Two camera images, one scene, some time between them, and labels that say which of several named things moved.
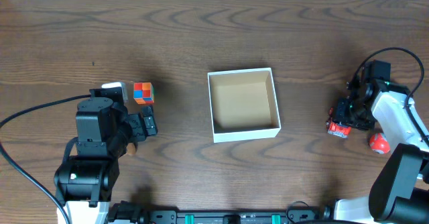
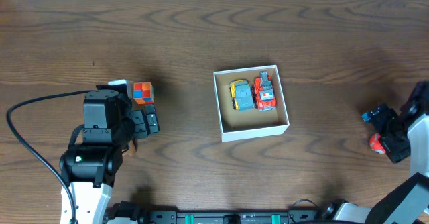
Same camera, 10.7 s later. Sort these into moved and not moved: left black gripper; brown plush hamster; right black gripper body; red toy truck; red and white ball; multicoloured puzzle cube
Moved: red toy truck; right black gripper body
Not moved: brown plush hamster; multicoloured puzzle cube; red and white ball; left black gripper
